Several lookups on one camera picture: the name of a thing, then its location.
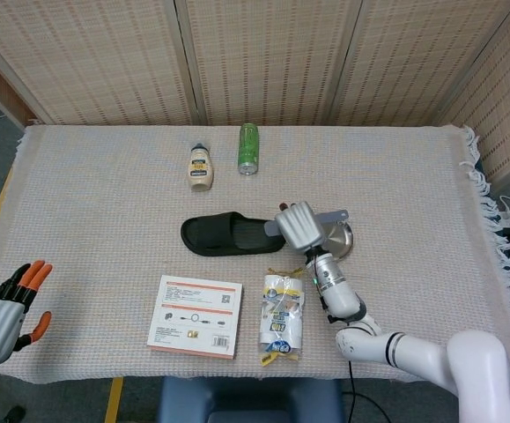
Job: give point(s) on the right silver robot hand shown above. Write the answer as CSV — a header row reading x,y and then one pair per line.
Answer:
x,y
300,227

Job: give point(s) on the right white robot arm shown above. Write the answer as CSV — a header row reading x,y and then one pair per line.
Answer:
x,y
334,282

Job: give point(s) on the round stainless steel plate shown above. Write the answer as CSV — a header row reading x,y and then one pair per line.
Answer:
x,y
340,240

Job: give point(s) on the black rubber slipper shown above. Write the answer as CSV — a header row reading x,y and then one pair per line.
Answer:
x,y
210,233

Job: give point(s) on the lint roller refill pack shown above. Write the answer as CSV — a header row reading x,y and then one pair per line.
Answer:
x,y
278,317

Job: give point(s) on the green drink can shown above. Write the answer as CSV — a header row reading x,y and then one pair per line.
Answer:
x,y
248,150

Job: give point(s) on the cream mayonnaise squeeze bottle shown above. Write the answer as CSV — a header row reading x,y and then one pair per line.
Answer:
x,y
201,172

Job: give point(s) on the white box with orange stripes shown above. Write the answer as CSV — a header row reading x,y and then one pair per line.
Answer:
x,y
193,317

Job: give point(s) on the beige woven tablecloth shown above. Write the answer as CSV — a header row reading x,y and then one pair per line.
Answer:
x,y
105,198

